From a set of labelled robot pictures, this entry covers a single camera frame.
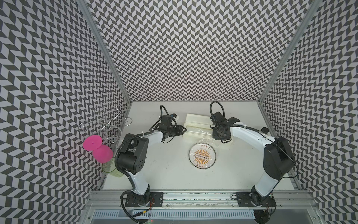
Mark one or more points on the upper magenta disc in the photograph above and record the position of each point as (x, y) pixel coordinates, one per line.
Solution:
(92, 142)

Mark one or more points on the small jar with black lid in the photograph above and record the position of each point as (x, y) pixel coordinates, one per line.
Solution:
(265, 130)

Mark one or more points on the clear plastic wrap sheet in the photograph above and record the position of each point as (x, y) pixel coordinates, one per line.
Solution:
(214, 143)

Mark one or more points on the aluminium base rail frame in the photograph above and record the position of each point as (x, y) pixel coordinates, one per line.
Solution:
(282, 206)

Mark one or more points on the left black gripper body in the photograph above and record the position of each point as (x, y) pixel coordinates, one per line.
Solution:
(171, 132)

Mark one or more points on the green glass cup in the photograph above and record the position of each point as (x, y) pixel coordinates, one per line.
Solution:
(110, 168)

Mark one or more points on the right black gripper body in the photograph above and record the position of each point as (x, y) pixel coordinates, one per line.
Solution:
(217, 134)

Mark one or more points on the white plastic wrap dispenser box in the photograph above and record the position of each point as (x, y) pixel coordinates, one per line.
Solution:
(198, 126)

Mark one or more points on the silver wire rack stand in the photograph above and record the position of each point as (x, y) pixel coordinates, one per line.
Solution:
(104, 126)

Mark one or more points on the magenta disc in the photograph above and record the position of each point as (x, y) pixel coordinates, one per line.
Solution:
(103, 154)
(92, 142)

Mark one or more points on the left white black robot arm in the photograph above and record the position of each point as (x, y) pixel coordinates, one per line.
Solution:
(131, 154)

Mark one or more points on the lower magenta disc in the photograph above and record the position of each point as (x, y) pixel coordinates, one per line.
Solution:
(103, 154)

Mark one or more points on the round patterned ceramic plate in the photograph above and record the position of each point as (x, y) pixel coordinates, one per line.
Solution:
(202, 155)

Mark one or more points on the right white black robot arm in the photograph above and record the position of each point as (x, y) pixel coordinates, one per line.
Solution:
(278, 158)

